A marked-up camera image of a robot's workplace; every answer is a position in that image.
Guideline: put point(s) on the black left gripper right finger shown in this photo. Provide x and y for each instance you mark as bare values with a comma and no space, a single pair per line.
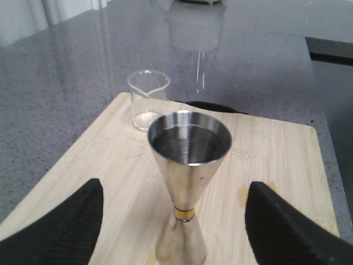
280,234

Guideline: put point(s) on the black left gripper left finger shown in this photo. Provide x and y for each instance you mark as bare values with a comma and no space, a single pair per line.
65,235

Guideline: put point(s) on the steel double jigger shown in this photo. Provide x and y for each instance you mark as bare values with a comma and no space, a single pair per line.
188,148

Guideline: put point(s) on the glass beaker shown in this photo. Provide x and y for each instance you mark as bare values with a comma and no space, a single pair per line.
148,91

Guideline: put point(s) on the wooden cutting board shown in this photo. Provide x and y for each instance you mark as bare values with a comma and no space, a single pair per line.
286,156

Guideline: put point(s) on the white appliance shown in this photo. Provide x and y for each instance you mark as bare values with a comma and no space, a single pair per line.
203,1

